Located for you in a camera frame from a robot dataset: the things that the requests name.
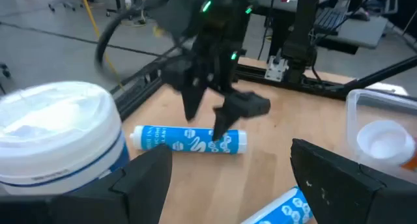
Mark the grey side desk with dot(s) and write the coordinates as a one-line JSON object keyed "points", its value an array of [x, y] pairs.
{"points": [[365, 32]]}

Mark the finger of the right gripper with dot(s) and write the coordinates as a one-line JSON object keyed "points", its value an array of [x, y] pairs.
{"points": [[241, 106], [190, 87]]}

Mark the black aluminium table frame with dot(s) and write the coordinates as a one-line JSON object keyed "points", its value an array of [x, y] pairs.
{"points": [[251, 75]]}

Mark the clear plastic bin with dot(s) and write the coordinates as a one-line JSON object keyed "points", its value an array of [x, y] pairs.
{"points": [[365, 106]]}

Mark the office chair base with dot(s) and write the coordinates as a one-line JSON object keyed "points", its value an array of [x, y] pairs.
{"points": [[65, 2]]}

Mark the black diagonal desk strut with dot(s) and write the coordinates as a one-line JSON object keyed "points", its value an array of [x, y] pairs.
{"points": [[381, 74]]}

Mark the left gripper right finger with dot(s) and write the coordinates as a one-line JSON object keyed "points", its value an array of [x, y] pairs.
{"points": [[332, 191]]}

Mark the white blue wipes canister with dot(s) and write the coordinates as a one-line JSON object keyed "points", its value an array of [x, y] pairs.
{"points": [[58, 129]]}

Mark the white paper sheet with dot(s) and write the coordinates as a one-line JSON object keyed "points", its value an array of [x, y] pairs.
{"points": [[387, 89]]}

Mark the white arm base bracket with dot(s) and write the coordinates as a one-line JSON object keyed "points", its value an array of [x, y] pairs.
{"points": [[277, 69]]}

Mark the blue silicone sealant tube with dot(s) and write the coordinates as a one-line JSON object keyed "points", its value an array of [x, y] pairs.
{"points": [[283, 207], [176, 139]]}

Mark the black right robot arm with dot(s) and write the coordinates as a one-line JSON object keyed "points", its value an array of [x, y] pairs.
{"points": [[298, 22]]}

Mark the black keyboard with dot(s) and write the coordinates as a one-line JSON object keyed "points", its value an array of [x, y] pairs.
{"points": [[330, 20]]}

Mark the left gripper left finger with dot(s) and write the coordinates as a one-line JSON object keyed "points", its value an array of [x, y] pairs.
{"points": [[143, 191]]}

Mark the orange sealant tube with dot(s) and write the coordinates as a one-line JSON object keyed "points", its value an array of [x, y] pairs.
{"points": [[384, 141]]}

